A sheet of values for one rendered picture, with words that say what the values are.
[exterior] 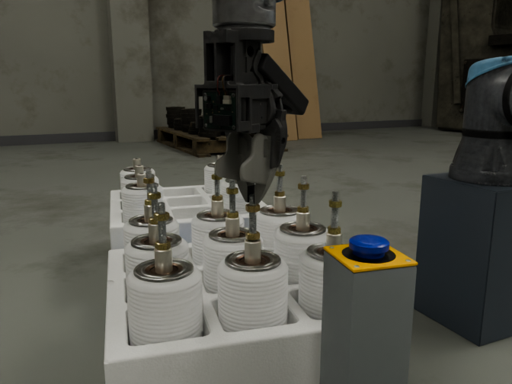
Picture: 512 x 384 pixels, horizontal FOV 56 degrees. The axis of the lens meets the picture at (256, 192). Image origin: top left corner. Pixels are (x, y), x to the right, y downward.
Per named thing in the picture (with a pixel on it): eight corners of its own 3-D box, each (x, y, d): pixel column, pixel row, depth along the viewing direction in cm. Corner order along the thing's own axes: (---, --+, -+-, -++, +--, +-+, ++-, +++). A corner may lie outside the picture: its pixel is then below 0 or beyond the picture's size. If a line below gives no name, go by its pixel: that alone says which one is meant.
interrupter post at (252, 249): (240, 264, 65) (240, 240, 64) (252, 258, 66) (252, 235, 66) (253, 268, 63) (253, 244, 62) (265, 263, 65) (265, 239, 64)
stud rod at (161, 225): (159, 261, 61) (156, 203, 59) (159, 258, 62) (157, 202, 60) (167, 261, 61) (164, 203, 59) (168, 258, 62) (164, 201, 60)
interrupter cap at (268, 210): (265, 219, 86) (265, 216, 85) (254, 209, 93) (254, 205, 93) (305, 216, 87) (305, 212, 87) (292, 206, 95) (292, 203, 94)
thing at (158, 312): (129, 422, 60) (120, 288, 56) (136, 377, 69) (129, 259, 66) (206, 415, 62) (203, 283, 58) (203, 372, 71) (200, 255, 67)
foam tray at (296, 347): (300, 311, 105) (302, 232, 101) (400, 433, 68) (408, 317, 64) (114, 336, 94) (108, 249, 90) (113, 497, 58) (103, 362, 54)
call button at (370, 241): (376, 250, 52) (376, 232, 51) (396, 263, 48) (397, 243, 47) (341, 254, 51) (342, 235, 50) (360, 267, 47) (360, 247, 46)
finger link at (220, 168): (207, 204, 62) (207, 132, 59) (238, 196, 66) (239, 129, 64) (225, 209, 60) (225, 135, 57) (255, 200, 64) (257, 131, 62)
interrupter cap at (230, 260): (212, 264, 65) (212, 259, 64) (251, 250, 70) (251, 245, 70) (254, 279, 60) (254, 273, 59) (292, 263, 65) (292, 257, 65)
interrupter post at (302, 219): (292, 231, 79) (292, 211, 78) (302, 228, 81) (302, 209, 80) (303, 234, 77) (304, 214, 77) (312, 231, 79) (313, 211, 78)
